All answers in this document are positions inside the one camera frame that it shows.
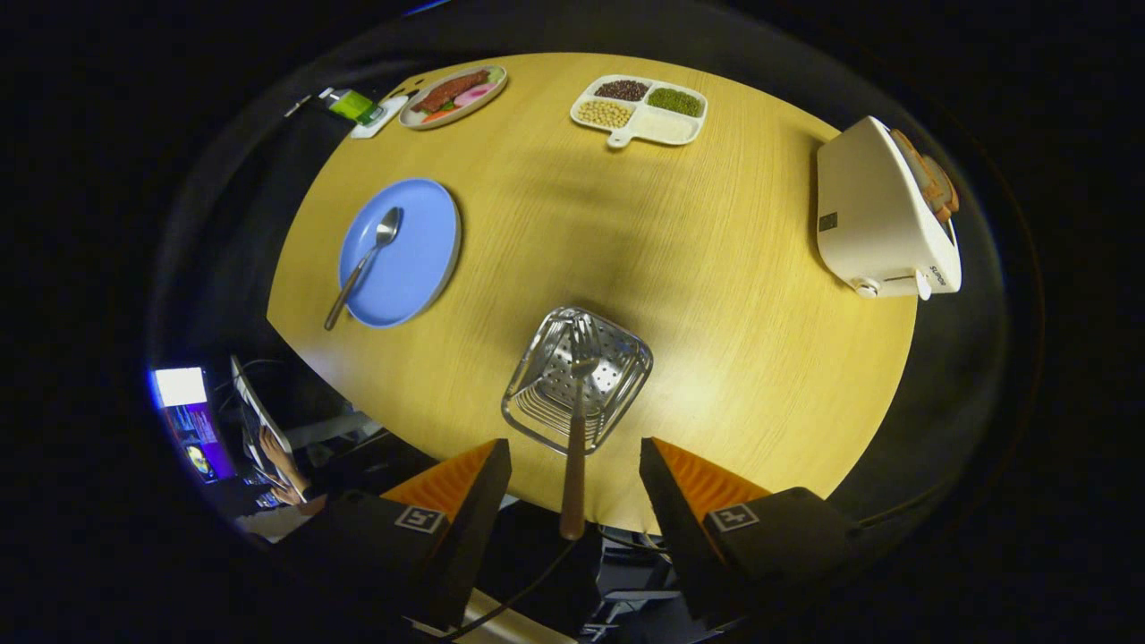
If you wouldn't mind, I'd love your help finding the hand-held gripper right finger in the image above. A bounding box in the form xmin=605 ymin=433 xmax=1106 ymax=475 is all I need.
xmin=638 ymin=436 xmax=864 ymax=631

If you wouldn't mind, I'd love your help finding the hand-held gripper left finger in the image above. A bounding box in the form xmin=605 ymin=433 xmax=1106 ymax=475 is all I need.
xmin=268 ymin=437 xmax=513 ymax=631

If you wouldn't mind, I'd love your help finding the wooden handled fork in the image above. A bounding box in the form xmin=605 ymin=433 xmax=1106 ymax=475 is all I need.
xmin=559 ymin=313 xmax=602 ymax=542

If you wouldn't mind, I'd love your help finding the metal spoon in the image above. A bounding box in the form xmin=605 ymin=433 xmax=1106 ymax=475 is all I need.
xmin=324 ymin=207 xmax=404 ymax=332

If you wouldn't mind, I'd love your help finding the white laptop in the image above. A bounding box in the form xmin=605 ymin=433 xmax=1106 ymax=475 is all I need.
xmin=230 ymin=355 xmax=293 ymax=453

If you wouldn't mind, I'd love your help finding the blue round plate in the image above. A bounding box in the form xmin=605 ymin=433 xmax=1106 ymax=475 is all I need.
xmin=337 ymin=178 xmax=463 ymax=329

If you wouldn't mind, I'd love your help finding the lit computer monitor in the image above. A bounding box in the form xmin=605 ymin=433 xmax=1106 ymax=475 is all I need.
xmin=150 ymin=366 xmax=238 ymax=484

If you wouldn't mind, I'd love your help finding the white toaster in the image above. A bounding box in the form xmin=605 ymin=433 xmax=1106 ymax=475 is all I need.
xmin=815 ymin=115 xmax=963 ymax=301

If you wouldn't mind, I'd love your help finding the white divided bean tray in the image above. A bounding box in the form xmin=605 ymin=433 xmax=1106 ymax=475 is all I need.
xmin=570 ymin=74 xmax=709 ymax=149

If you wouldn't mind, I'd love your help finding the white square coaster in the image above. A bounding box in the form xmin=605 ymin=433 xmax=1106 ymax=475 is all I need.
xmin=351 ymin=95 xmax=410 ymax=140

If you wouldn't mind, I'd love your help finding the oval plate of food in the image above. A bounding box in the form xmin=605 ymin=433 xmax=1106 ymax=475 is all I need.
xmin=398 ymin=64 xmax=509 ymax=131

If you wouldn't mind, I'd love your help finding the toasted bread slice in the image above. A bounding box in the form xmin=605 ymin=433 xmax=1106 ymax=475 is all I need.
xmin=921 ymin=157 xmax=960 ymax=216
xmin=890 ymin=130 xmax=949 ymax=225

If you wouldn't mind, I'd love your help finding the black cable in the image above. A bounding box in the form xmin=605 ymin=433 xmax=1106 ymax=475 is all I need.
xmin=443 ymin=537 xmax=578 ymax=641

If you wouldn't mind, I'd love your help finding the metal wire basket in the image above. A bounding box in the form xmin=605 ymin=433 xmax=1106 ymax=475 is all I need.
xmin=501 ymin=306 xmax=655 ymax=456

